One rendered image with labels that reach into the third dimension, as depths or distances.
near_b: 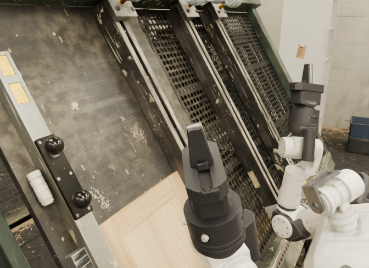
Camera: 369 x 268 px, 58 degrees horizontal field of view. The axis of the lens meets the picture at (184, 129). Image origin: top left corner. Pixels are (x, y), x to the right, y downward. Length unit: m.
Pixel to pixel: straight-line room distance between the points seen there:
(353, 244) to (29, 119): 0.73
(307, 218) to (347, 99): 5.04
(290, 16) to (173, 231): 3.93
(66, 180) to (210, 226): 0.41
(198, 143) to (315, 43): 4.22
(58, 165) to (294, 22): 4.13
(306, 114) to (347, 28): 4.95
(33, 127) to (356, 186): 0.72
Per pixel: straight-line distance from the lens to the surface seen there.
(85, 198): 0.69
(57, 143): 0.69
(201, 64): 1.46
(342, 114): 6.16
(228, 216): 0.50
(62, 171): 0.81
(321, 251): 0.78
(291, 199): 1.15
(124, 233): 0.91
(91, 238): 0.82
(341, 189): 0.80
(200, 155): 0.46
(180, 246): 1.05
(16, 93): 0.85
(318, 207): 0.78
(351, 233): 0.82
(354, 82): 6.04
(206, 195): 0.43
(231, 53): 1.73
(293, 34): 4.67
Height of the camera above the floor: 1.78
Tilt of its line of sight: 18 degrees down
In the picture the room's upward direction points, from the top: straight up
